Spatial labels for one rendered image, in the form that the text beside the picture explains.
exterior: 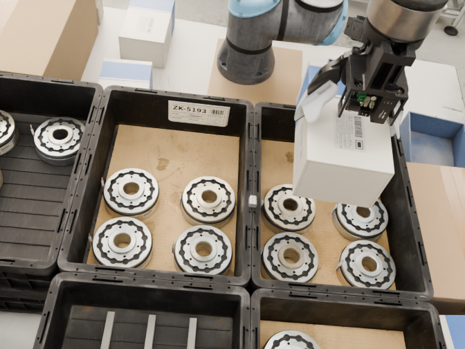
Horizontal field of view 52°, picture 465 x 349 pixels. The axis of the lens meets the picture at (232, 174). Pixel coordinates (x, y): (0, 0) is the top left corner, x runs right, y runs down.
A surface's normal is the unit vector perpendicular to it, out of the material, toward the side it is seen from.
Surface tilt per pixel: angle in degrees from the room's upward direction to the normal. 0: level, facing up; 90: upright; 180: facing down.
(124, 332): 0
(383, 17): 91
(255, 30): 91
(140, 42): 90
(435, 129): 90
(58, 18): 0
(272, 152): 0
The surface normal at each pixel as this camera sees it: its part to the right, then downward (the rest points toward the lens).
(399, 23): -0.41, 0.72
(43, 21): 0.11, -0.58
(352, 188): -0.11, 0.80
